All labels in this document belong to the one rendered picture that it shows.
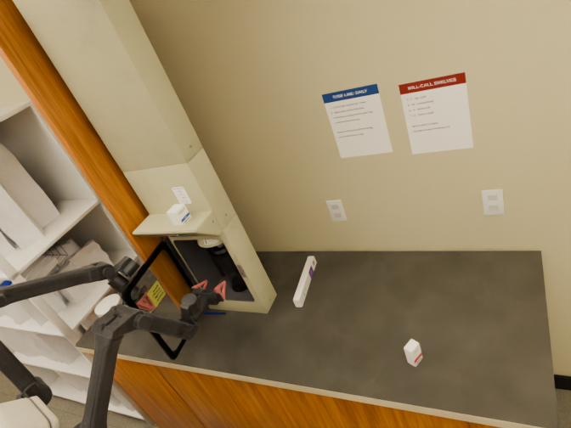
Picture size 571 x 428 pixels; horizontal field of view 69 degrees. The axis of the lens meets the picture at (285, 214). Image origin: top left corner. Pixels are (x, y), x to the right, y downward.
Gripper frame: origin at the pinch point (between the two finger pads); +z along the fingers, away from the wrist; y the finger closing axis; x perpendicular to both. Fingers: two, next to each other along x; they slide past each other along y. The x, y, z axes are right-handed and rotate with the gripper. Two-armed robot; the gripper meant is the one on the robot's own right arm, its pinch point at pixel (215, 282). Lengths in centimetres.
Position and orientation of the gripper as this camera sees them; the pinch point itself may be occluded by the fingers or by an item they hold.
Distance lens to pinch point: 180.3
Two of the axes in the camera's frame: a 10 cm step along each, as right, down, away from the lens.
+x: 3.3, 7.8, 5.3
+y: -8.7, 0.4, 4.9
